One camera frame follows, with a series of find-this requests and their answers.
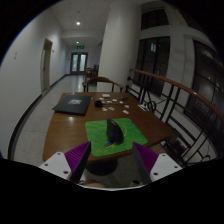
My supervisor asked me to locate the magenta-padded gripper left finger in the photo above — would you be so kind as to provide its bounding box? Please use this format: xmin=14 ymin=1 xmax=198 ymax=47
xmin=39 ymin=141 xmax=92 ymax=184

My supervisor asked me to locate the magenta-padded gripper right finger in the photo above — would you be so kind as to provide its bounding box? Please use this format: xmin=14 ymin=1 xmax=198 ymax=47
xmin=132 ymin=142 xmax=183 ymax=185

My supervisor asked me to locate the black computer mouse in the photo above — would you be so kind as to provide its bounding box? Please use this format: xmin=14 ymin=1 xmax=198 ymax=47
xmin=105 ymin=118 xmax=125 ymax=145

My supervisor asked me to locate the green grass-print mouse pad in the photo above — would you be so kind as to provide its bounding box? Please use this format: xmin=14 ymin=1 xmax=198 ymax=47
xmin=84 ymin=117 xmax=149 ymax=158

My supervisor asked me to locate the black closed laptop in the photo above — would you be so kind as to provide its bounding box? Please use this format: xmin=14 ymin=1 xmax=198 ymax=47
xmin=52 ymin=94 xmax=94 ymax=116

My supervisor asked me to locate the black railing with wooden handrail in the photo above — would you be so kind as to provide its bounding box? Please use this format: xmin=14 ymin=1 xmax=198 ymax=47
xmin=125 ymin=68 xmax=224 ymax=166

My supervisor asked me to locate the wooden armchair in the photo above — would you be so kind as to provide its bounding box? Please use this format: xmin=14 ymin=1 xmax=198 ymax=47
xmin=82 ymin=76 xmax=125 ymax=93

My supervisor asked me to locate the white side door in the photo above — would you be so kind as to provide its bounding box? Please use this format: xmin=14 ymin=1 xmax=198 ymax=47
xmin=40 ymin=38 xmax=54 ymax=94

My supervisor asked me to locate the glass double door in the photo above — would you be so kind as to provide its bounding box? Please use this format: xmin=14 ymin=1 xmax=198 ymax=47
xmin=69 ymin=52 xmax=89 ymax=75

